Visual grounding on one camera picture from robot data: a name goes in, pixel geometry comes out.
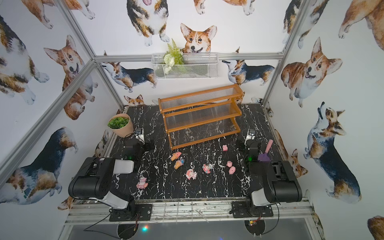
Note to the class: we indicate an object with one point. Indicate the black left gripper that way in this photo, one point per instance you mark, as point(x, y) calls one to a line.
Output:
point(144, 144)

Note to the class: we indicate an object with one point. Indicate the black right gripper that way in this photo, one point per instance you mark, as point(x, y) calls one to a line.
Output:
point(241, 147)

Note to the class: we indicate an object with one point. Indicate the pink hooded bunny doll figure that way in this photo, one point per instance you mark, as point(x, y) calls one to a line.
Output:
point(142, 184)

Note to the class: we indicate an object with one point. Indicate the pink white bunny doll figure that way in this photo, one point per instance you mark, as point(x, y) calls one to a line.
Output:
point(191, 174)

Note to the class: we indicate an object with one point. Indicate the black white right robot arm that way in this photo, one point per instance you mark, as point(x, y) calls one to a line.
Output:
point(277, 179)

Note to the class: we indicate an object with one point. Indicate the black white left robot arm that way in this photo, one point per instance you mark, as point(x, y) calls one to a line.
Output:
point(94, 179)

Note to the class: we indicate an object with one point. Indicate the pink ice cream cone toy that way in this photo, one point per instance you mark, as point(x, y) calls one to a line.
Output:
point(175, 156)

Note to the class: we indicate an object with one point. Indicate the blue pink ice cream toy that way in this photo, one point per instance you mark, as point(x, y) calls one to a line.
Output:
point(179, 163)

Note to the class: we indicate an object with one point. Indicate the pink pot with green succulent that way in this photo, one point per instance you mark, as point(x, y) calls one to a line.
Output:
point(122, 125)

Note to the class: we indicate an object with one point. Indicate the orange wooden two-tier shelf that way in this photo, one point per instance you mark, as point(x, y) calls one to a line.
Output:
point(202, 116)

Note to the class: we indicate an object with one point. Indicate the artificial fern with white flowers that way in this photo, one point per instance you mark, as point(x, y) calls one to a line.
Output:
point(174, 56)

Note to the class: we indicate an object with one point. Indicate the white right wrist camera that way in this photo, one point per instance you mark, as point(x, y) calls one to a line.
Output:
point(251, 134)

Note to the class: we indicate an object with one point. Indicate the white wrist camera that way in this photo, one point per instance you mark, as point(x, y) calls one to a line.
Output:
point(251, 134)
point(139, 134)

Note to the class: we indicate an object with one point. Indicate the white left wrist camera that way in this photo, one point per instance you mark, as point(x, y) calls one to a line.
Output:
point(139, 134)

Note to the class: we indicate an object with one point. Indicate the purple spatula with pink handle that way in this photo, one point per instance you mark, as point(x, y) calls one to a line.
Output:
point(264, 156)

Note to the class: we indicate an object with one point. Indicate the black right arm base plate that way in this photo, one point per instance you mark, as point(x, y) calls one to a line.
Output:
point(246, 210)

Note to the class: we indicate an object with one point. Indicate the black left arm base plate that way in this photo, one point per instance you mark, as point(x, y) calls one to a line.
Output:
point(141, 212)

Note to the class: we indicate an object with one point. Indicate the white wire wall basket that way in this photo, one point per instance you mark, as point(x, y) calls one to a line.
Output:
point(197, 66)

